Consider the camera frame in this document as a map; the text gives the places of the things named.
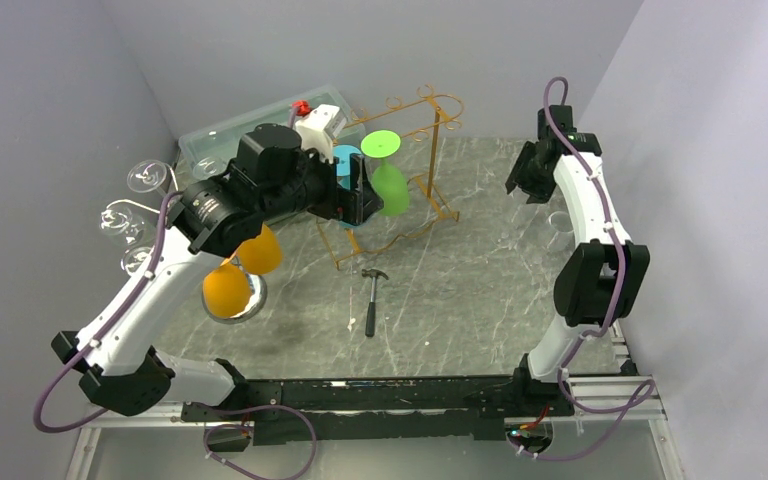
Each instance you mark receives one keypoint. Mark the blue wine glass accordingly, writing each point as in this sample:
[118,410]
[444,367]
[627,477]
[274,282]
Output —
[342,156]

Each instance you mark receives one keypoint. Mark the chrome tree glass rack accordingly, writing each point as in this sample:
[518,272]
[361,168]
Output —
[257,284]

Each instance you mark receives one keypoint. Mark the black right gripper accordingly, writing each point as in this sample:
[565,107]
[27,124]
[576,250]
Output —
[539,193]

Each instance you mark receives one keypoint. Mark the clear glass chrome rack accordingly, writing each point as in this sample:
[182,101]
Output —
[134,258]
[122,225]

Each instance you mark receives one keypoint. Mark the clear wine glass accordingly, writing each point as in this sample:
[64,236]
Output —
[560,232]

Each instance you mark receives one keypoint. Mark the orange wine glass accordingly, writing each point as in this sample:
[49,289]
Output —
[226,291]
[262,254]

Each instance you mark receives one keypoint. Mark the black handled hammer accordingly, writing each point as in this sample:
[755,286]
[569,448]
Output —
[375,275]

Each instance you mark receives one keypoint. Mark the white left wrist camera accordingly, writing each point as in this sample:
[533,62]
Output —
[318,127]

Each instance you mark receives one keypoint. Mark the clear glass on chrome rack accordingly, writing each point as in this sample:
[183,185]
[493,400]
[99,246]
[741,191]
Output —
[149,176]

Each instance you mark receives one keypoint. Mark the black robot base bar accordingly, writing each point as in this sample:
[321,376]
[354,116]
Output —
[483,407]

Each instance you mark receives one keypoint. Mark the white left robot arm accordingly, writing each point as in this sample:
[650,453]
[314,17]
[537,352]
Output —
[121,370]

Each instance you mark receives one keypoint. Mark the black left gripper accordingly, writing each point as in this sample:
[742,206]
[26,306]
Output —
[356,204]

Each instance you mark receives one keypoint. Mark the green wine glass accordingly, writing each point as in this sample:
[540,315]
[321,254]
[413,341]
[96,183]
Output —
[387,180]

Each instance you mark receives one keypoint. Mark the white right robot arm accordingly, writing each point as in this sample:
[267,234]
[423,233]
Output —
[600,281]

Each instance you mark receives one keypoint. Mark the clear plastic storage box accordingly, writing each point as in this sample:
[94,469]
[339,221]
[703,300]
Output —
[221,139]

